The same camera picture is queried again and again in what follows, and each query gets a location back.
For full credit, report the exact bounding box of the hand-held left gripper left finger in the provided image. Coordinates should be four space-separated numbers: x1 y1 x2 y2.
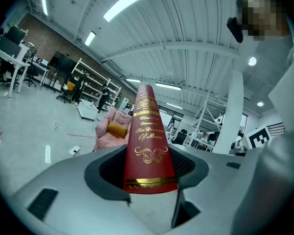
11 144 152 235

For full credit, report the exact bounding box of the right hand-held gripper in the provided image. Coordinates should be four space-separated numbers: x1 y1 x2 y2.
229 125 271 154

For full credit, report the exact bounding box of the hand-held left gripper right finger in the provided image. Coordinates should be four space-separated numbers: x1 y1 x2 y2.
170 144 247 230

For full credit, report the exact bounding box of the red book with gold print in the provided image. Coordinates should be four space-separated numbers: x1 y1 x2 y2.
123 84 179 195

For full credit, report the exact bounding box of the pink armchair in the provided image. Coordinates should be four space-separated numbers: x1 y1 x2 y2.
94 106 133 151

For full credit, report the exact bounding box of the white column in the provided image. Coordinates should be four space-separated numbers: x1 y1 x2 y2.
212 69 245 155

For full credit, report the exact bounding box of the person's white top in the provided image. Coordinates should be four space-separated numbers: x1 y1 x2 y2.
268 16 294 133

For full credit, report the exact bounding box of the white power strip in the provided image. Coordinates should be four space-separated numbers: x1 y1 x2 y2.
68 145 81 157

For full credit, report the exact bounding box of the black swivel chair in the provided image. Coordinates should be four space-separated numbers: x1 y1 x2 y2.
172 129 188 145

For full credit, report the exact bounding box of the orange pillow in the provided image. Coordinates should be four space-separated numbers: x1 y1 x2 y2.
107 120 128 139

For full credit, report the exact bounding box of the white low table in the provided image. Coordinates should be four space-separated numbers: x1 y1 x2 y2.
77 99 99 121

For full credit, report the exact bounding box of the black chair with orange cushion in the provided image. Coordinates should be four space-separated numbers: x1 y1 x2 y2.
56 79 77 104

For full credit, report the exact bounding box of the person's head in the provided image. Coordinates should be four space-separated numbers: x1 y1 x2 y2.
236 0 291 43

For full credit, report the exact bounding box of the white open shelf rack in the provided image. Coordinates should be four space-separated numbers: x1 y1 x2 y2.
71 57 122 110

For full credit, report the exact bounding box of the white side desk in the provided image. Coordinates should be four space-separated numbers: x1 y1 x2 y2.
26 57 50 87

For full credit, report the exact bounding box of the black office chair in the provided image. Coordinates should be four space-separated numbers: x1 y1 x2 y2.
23 42 40 88

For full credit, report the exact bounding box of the black screen on stand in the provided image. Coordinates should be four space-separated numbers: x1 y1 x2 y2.
48 50 77 93

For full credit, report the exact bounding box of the black monitor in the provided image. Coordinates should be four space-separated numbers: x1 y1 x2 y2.
4 24 27 45
0 35 22 59

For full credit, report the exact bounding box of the white ladder frame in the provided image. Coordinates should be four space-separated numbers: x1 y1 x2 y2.
186 92 224 141

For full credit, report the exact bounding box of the black head-worn camera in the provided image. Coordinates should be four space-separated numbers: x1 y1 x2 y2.
226 17 244 44

